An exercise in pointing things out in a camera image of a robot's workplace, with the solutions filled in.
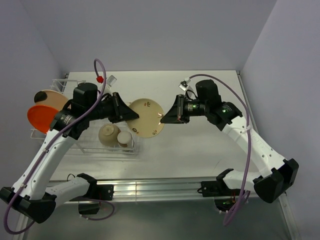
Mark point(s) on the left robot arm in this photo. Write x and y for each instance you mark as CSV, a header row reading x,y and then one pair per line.
x,y
30,195

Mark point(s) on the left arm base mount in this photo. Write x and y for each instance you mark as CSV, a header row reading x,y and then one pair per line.
x,y
104,192

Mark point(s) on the aluminium mounting rail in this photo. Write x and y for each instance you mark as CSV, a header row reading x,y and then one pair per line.
x,y
155,189

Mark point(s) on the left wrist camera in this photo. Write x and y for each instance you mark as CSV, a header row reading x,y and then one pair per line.
x,y
108,87

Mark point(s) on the white wire dish rack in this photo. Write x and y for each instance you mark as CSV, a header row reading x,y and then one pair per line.
x,y
89,143

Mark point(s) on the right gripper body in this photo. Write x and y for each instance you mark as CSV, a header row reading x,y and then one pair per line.
x,y
193,108

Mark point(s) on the white ceramic bowl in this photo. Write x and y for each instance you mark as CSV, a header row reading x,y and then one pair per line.
x,y
108,135

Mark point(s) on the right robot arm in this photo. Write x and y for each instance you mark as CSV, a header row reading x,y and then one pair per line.
x,y
275,173

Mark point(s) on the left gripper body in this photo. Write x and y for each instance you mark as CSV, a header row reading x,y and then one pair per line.
x,y
106,109

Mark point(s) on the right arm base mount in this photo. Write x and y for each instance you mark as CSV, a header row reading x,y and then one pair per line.
x,y
209,189

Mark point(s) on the orange plate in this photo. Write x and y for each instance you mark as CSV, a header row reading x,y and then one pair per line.
x,y
41,117

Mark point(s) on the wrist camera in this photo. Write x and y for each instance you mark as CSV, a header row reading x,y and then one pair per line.
x,y
108,87
186,88

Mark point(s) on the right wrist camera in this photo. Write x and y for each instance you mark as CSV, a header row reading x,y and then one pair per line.
x,y
186,88

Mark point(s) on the cream plate red black motifs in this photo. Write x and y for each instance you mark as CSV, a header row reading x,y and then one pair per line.
x,y
150,113

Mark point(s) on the steel cup brown base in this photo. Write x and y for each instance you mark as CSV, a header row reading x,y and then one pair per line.
x,y
125,139

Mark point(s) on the beige plate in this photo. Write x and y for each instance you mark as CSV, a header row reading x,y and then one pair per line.
x,y
50,98

